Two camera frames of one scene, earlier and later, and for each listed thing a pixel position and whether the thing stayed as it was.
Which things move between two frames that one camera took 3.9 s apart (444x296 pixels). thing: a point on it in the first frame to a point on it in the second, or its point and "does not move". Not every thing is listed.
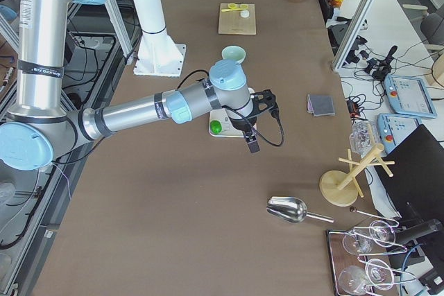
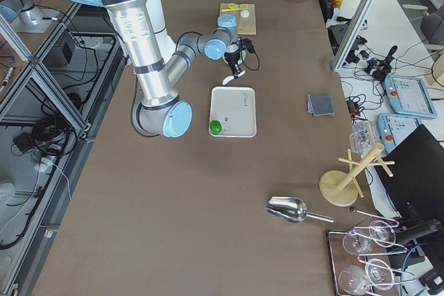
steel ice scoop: [292, 209] does not move
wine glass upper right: [382, 233] does not move
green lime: [216, 126] does not move
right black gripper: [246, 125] to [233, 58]
